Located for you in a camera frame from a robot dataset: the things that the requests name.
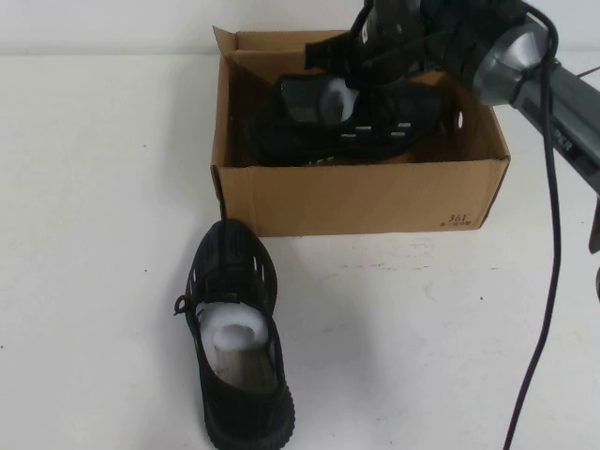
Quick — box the white foam shoe insert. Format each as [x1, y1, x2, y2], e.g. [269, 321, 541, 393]
[322, 77, 360, 122]
[202, 303, 270, 374]

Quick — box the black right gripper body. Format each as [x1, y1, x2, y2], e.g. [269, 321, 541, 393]
[351, 0, 454, 83]

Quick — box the brown cardboard shoe box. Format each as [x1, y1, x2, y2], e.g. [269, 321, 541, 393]
[210, 25, 513, 236]

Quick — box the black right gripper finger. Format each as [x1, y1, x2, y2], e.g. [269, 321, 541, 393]
[374, 65, 418, 98]
[344, 69, 376, 102]

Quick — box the black knit sneaker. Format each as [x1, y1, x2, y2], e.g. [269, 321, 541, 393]
[246, 72, 445, 166]
[171, 219, 297, 422]

